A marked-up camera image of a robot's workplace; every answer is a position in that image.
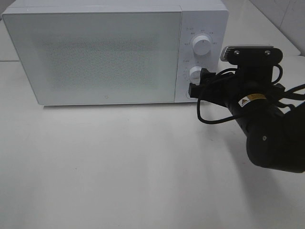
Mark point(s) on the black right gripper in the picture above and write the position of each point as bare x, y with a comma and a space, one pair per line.
228, 89

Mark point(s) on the white microwave knob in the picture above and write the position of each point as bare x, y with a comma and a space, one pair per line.
195, 74
201, 44

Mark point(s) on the white microwave door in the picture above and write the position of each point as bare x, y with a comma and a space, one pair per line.
98, 58

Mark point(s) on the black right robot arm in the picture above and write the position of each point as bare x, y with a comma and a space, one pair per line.
271, 117

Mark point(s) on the white microwave oven body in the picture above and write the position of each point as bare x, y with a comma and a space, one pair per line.
197, 17

